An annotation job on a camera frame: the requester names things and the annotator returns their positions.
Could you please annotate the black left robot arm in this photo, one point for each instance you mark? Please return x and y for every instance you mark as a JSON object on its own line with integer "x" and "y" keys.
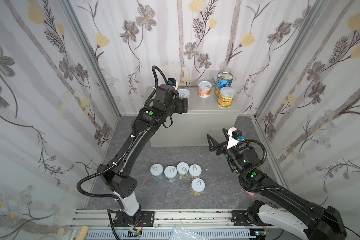
{"x": 159, "y": 107}

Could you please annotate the white lid can green label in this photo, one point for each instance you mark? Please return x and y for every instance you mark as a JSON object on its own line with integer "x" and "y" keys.
{"x": 182, "y": 170}

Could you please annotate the white lid can beige label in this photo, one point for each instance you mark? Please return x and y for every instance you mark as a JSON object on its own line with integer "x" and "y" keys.
{"x": 195, "y": 171}

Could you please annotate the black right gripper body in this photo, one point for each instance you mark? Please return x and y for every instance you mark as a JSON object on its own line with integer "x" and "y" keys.
{"x": 223, "y": 148}

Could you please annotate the white lid can blue label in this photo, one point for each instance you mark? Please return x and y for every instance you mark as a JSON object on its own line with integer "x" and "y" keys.
{"x": 170, "y": 173}

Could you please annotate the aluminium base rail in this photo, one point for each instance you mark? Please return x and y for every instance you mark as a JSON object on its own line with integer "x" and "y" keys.
{"x": 100, "y": 227}

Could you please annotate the white slotted cable duct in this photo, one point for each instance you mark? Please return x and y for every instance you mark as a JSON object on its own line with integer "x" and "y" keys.
{"x": 210, "y": 234}

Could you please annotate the white lid can orange label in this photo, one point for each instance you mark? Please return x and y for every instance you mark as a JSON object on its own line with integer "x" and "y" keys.
{"x": 204, "y": 89}

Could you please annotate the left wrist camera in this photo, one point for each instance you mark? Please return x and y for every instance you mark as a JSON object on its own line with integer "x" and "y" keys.
{"x": 173, "y": 82}

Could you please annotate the plastic lid can yellow label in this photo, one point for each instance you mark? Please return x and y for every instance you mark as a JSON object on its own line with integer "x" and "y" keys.
{"x": 226, "y": 96}

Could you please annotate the grey metal cabinet box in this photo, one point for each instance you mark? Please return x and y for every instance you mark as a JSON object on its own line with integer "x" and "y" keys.
{"x": 204, "y": 117}

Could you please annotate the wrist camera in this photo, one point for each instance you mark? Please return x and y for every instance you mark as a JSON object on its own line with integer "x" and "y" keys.
{"x": 235, "y": 136}
{"x": 173, "y": 82}

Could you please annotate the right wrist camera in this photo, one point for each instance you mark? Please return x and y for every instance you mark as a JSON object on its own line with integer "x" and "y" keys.
{"x": 235, "y": 136}

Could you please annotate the wooden block left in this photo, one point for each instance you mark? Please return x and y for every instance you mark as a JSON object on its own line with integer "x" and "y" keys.
{"x": 83, "y": 233}

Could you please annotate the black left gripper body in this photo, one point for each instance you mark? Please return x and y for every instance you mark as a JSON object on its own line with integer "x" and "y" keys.
{"x": 182, "y": 105}

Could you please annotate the clear plastic bag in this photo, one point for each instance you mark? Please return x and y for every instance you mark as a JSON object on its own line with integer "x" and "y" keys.
{"x": 179, "y": 233}

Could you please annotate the large blue labelled can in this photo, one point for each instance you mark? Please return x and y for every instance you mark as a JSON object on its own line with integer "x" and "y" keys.
{"x": 224, "y": 79}

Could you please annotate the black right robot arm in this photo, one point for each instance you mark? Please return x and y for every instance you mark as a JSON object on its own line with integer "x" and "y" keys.
{"x": 302, "y": 218}

